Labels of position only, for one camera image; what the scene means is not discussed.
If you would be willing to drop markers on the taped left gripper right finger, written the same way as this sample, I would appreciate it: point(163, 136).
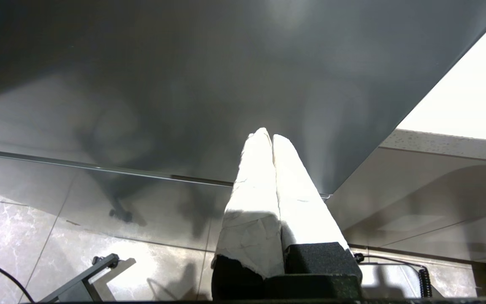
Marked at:
point(302, 211)

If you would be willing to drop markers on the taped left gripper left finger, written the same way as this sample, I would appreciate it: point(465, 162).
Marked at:
point(251, 211)

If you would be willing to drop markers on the grey robot base chassis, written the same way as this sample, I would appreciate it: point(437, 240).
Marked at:
point(78, 287)

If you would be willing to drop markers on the grey under-counter cabinet front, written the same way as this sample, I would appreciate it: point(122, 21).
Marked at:
point(416, 190)

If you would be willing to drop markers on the grey glossy refrigerator door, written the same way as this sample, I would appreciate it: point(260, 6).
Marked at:
point(36, 181)
point(184, 63)

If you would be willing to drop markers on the tall beige side panel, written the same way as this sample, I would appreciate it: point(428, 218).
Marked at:
point(458, 84)

